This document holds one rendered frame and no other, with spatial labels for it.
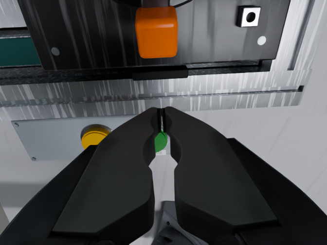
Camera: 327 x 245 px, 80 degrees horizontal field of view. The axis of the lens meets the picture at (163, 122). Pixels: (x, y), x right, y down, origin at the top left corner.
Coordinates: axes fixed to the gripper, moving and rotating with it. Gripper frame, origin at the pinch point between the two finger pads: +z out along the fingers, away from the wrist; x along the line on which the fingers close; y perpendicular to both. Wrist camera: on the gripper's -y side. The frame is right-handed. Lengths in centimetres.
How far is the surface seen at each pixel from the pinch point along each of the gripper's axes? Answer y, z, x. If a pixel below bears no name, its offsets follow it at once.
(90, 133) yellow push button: 7.8, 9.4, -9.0
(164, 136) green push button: 8.7, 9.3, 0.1
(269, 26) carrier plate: -3.2, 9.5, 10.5
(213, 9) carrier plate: -4.9, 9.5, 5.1
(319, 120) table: 15.1, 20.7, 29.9
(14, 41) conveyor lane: -2.8, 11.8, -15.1
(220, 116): 13.0, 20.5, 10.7
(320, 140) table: 20.0, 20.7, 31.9
